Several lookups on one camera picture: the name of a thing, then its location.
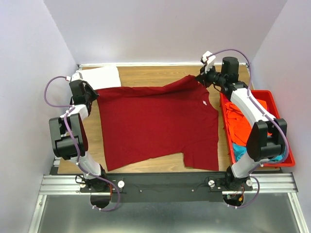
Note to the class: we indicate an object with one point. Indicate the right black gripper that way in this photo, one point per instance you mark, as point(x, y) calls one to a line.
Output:
point(202, 77)

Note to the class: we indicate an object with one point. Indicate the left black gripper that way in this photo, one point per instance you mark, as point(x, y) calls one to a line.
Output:
point(95, 95)

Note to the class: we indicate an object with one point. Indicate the dark red t shirt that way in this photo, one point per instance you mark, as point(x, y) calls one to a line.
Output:
point(141, 123)

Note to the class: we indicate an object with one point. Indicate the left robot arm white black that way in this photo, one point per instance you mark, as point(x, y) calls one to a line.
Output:
point(69, 140)

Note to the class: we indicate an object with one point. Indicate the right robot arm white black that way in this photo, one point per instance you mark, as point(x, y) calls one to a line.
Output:
point(267, 139)

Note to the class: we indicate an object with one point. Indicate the folded white t shirt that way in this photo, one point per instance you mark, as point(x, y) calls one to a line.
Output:
point(102, 77)

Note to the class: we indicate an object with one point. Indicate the orange t shirt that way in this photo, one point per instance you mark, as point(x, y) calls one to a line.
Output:
point(238, 126)

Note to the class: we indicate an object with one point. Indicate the teal t shirt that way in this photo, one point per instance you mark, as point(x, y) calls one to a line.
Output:
point(239, 151)

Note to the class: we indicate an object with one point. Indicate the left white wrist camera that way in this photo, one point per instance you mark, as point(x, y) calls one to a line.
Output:
point(76, 76)

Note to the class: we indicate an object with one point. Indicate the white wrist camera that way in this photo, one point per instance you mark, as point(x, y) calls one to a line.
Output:
point(76, 76)
point(208, 60)

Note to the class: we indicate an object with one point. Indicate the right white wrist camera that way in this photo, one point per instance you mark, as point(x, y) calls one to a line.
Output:
point(208, 60)

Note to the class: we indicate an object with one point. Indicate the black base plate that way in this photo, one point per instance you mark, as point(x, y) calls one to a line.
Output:
point(166, 187)

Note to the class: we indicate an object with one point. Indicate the aluminium frame rail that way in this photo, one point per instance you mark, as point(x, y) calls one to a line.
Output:
point(272, 206)

